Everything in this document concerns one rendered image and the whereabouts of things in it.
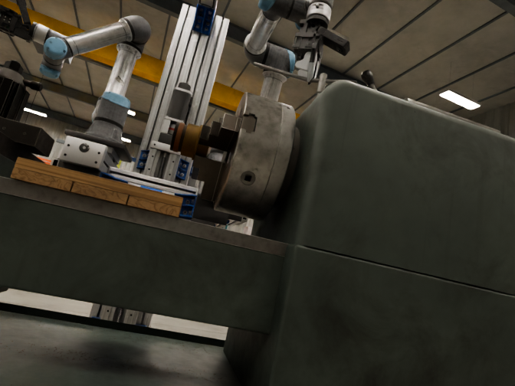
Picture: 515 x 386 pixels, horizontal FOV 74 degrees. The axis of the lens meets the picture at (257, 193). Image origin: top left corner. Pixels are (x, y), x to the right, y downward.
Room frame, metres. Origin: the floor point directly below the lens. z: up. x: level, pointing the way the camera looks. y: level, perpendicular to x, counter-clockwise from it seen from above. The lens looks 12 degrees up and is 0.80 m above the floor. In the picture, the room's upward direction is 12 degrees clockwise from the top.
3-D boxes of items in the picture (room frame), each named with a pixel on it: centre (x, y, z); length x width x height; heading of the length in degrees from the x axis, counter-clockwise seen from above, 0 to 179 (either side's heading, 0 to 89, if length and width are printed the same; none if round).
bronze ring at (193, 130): (0.84, 0.19, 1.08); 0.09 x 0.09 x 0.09; 12
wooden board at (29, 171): (0.81, 0.32, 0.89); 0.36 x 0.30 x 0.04; 12
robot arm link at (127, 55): (1.50, 0.75, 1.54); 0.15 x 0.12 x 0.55; 32
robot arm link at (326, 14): (0.94, -0.07, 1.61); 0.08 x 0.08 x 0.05
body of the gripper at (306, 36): (0.95, -0.06, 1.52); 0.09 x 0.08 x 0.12; 71
